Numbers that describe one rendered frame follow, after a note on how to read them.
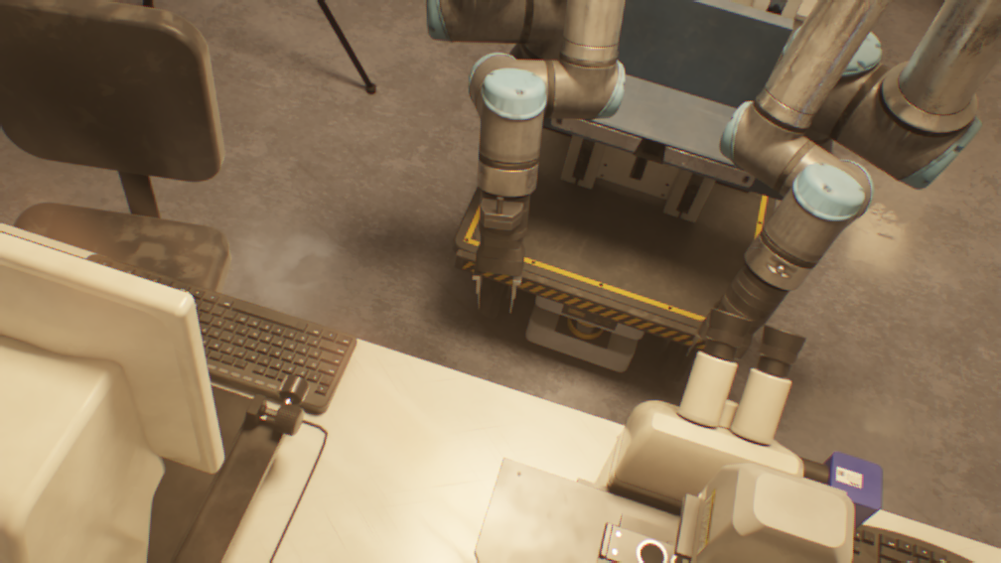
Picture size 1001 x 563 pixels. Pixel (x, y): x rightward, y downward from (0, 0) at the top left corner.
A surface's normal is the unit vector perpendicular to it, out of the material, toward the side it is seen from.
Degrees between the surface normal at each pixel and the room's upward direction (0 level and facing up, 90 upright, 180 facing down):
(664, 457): 62
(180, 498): 0
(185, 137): 90
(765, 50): 90
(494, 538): 0
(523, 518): 0
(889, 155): 97
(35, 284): 57
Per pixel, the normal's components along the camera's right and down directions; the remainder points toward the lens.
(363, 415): 0.11, -0.59
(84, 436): 0.95, 0.30
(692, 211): -0.32, 0.74
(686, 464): -0.20, 0.38
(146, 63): -0.11, 0.79
